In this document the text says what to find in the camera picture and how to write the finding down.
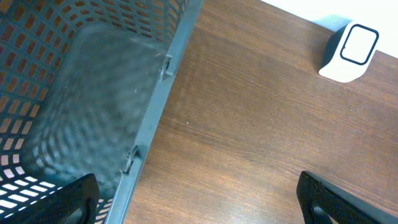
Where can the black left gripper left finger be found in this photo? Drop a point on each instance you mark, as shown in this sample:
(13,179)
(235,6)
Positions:
(74,203)

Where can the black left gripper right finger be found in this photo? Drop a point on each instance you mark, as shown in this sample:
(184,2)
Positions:
(322,202)

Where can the white barcode scanner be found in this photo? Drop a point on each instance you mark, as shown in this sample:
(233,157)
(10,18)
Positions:
(348,52)

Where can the grey plastic mesh basket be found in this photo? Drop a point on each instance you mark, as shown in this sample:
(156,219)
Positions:
(83,86)

